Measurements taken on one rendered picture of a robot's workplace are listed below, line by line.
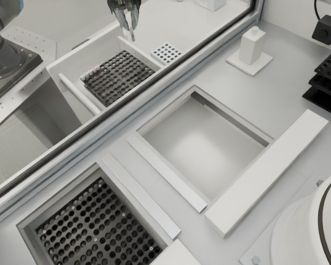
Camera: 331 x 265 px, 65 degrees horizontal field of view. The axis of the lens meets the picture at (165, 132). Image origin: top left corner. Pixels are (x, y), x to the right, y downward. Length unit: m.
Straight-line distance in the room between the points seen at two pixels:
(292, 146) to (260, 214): 0.15
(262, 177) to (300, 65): 0.36
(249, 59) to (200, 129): 0.22
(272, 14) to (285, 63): 0.18
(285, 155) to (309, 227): 0.22
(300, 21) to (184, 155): 0.48
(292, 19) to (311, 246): 0.64
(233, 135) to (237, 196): 0.27
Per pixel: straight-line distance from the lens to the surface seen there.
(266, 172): 0.53
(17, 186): 0.61
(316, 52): 0.83
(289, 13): 0.86
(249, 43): 0.70
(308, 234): 0.37
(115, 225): 0.59
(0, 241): 0.65
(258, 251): 0.51
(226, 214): 0.49
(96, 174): 0.73
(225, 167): 0.69
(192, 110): 0.79
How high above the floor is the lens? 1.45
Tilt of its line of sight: 56 degrees down
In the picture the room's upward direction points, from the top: 12 degrees counter-clockwise
